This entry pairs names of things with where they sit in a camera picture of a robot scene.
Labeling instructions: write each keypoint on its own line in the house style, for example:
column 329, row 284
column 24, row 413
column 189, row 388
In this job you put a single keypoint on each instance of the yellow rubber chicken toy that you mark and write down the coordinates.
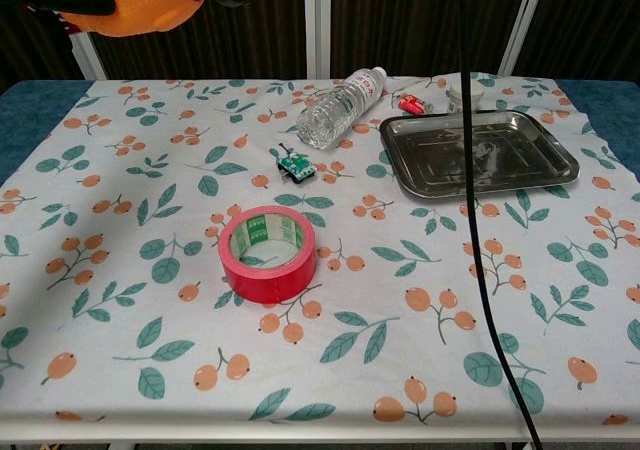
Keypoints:
column 145, row 0

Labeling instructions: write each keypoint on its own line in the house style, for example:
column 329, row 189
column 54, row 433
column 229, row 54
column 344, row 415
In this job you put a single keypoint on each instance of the stainless steel tray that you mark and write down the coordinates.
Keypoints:
column 430, row 165

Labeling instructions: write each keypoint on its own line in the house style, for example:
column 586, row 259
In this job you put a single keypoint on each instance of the green toy tank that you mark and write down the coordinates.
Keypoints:
column 295, row 166

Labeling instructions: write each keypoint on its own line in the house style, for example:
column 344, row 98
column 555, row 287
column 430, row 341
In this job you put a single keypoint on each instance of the red tape roll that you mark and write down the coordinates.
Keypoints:
column 280, row 280

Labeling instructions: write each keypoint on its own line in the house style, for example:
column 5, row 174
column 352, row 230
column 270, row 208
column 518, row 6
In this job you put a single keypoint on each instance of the red toy car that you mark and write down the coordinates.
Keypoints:
column 411, row 104

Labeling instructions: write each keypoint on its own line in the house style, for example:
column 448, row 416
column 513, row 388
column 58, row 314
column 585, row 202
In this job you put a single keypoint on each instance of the blue table mat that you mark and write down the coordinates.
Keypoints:
column 30, row 110

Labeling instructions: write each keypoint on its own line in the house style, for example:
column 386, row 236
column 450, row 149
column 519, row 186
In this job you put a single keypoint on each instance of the clear plastic water bottle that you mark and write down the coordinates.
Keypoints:
column 340, row 107

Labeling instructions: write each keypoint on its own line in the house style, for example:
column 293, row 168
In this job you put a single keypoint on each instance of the white screen frame post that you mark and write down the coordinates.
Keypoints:
column 316, row 20
column 90, row 57
column 520, row 20

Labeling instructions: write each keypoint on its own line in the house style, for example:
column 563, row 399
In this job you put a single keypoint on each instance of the floral print tablecloth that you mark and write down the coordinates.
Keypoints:
column 150, row 195

